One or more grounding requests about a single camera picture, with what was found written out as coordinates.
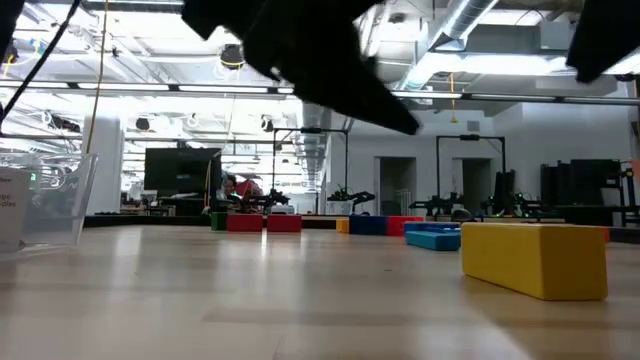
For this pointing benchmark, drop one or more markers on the small yellow-orange cube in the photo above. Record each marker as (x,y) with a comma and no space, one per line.
(342,226)

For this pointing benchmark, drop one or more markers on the black dome fixture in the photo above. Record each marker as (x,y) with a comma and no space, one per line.
(231,56)

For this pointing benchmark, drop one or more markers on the black cabinet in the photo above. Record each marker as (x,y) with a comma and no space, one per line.
(580,182)

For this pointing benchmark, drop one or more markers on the yellow long block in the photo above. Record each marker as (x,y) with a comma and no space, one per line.
(535,260)

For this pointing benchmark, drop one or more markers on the blue rectangular block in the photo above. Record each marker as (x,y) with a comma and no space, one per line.
(367,225)

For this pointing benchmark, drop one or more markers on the red rectangular block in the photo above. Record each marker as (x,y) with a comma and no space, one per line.
(284,223)
(245,223)

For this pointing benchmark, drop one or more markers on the dark blue long block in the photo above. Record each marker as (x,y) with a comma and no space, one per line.
(430,226)

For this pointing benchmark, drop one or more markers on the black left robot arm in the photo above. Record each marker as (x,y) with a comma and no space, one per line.
(10,25)

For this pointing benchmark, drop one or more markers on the silver slanted ventilation duct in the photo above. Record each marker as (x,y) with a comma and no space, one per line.
(450,30)

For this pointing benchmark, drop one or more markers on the red-orange long block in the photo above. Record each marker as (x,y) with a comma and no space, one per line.
(397,226)

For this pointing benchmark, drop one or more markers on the light blue block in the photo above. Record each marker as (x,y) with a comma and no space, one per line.
(432,241)

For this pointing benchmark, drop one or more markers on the red bag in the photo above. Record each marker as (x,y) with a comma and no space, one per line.
(250,189)

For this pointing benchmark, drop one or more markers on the orange plastic bin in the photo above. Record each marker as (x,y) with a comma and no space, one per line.
(636,172)

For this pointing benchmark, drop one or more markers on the black monitor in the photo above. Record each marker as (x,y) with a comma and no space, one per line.
(182,172)

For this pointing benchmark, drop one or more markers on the black background robot arm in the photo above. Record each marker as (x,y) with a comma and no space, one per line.
(505,200)
(357,196)
(435,204)
(272,197)

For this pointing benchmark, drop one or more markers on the black gantry frame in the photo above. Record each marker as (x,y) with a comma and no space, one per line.
(470,137)

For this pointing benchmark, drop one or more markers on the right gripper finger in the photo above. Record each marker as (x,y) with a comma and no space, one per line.
(605,35)

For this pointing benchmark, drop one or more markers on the long linear light fixture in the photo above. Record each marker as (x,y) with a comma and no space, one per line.
(500,95)

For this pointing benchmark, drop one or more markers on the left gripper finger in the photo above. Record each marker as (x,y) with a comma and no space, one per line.
(365,100)

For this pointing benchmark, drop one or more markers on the silver round ventilation duct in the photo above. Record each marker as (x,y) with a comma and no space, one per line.
(317,117)

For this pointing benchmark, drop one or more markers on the clear plastic bin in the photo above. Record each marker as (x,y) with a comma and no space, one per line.
(55,200)

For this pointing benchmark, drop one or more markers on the green block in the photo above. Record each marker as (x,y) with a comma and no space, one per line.
(219,221)

